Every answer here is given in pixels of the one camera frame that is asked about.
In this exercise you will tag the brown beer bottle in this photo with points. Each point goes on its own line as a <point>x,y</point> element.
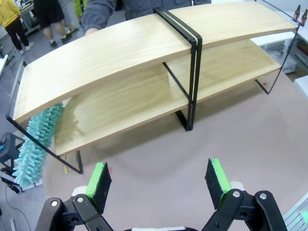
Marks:
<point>297,12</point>
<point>304,18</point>

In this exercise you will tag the forearm in grey sleeve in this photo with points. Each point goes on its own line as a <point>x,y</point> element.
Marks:
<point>98,14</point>

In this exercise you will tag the person in black shorts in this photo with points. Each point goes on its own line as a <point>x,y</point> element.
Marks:
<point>51,16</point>

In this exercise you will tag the torso in grey jacket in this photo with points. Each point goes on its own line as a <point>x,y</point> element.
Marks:
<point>166,6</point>

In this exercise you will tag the teal chenille duster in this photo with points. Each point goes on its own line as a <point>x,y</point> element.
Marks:
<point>36,144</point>

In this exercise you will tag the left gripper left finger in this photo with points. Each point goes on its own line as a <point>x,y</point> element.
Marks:
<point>98,185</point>

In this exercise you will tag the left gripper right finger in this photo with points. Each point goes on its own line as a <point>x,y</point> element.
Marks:
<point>217,180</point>

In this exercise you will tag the white side table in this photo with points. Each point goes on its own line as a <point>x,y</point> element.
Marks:
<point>274,39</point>

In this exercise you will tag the wooden two-tier shelf black frame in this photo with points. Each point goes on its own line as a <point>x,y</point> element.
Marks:
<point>235,31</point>
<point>101,72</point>

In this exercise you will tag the black metal stool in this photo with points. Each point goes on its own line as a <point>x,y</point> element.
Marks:
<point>9,149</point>

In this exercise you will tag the person in yellow jacket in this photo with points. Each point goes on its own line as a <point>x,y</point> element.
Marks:
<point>12,21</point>

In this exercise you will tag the person's bare hand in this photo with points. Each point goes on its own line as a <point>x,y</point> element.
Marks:
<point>91,32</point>

